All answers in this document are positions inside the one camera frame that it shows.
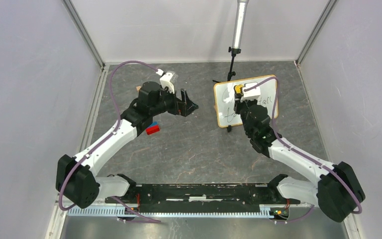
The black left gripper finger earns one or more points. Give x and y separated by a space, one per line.
189 108
184 97

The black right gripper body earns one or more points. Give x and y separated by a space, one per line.
240 107

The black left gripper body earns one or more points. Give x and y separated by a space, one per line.
175 107

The yellow whiteboard eraser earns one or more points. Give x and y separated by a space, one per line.
238 89

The yellow framed whiteboard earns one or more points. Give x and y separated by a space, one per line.
224 99

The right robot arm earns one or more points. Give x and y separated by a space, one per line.
333 188

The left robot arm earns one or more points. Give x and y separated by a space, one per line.
77 176

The red and blue block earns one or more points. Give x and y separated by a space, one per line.
153 128

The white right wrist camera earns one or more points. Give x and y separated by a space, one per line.
250 91

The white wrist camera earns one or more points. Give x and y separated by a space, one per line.
167 80
250 91

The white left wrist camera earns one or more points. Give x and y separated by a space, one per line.
167 80

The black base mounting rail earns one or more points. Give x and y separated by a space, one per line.
206 198

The silver camera pole stand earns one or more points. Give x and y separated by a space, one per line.
235 47

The slotted cable duct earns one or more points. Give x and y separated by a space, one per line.
120 211

